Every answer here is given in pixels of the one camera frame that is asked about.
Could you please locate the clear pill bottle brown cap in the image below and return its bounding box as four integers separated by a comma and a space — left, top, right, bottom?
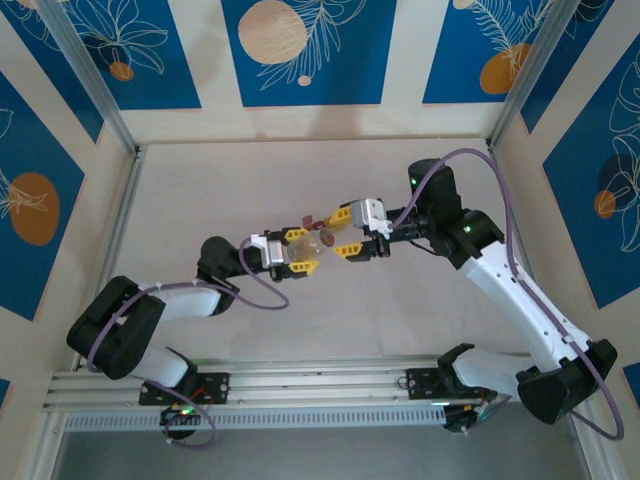
287, 229, 336, 263

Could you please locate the aluminium table side rail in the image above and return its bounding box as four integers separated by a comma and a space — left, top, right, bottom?
487, 142, 561, 360
72, 145, 147, 374

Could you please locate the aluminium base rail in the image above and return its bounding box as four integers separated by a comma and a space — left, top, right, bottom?
42, 355, 592, 412

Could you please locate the blue floral wall panel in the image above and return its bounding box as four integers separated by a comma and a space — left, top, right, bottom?
220, 0, 399, 108
542, 47, 640, 310
58, 0, 202, 112
422, 0, 551, 105
0, 69, 87, 322

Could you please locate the grey slotted cable duct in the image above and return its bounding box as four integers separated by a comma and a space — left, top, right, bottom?
63, 407, 447, 432

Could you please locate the aluminium frame post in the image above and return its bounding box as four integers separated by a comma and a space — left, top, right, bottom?
35, 0, 142, 157
485, 0, 575, 151

